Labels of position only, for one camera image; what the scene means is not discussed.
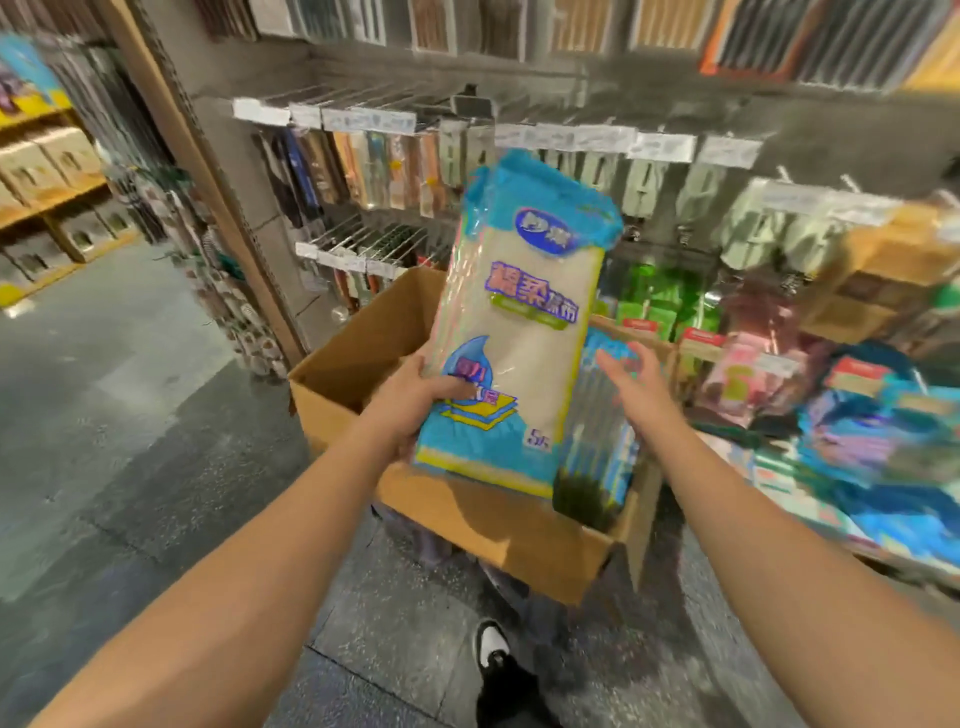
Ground row of hanging dark utensils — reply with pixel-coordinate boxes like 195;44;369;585
45;30;287;377

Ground teal yellow cloth pack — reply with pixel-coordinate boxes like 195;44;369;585
412;150;624;500

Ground person's right hand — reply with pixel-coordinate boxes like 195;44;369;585
595;340;689;452

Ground grey chopstick display rack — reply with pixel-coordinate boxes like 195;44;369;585
90;0;960;587

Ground person's right forearm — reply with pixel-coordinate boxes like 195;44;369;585
645;427;960;728

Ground person's black shoe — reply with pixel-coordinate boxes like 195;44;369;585
472;619;519;677

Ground brown cardboard box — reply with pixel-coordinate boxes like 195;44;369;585
288;267;669;609

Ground person's left hand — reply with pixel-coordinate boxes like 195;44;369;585
360;352;479;459

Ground person's grey trousers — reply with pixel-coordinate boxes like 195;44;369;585
477;660;564;728

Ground pink goods pile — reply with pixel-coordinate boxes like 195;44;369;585
690;292;804;429

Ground row of white price tags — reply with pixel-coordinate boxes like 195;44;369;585
232;97;909;227

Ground row of chopstick packets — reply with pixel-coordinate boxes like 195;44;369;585
195;0;960;95

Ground hanging green packets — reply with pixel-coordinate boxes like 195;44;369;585
600;262;714;347

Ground background shelf with yellow ledges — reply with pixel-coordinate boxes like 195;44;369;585
0;30;144;309

